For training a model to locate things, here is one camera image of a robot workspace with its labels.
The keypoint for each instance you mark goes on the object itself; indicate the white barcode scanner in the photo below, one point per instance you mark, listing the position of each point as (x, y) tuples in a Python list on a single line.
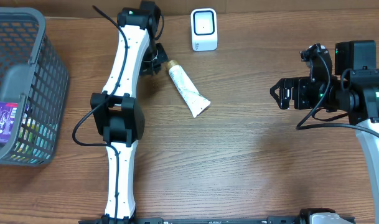
[(204, 29)]

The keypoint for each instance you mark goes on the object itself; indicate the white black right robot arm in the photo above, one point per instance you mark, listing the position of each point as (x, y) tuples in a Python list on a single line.
[(340, 92)]

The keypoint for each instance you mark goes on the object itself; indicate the purple Carefree pad pack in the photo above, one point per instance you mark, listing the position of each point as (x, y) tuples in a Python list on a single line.
[(7, 119)]

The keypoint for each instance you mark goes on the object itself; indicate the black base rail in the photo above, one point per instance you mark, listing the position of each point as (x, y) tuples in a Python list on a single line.
[(269, 220)]

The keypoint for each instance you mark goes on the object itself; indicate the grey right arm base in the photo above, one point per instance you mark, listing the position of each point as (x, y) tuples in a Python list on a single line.
[(320, 216)]

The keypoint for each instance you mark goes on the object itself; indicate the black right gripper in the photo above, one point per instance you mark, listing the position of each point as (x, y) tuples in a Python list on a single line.
[(299, 84)]

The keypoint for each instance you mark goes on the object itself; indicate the white tube gold cap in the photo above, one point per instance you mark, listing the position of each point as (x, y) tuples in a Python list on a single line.
[(194, 100)]

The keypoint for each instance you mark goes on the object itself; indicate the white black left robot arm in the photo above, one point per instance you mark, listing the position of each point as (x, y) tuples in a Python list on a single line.
[(118, 116)]

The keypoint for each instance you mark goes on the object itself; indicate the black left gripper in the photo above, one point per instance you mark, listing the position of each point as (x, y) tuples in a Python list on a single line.
[(154, 64)]

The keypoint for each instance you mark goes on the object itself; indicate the grey plastic mesh basket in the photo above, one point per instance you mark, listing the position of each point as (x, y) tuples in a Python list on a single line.
[(32, 75)]

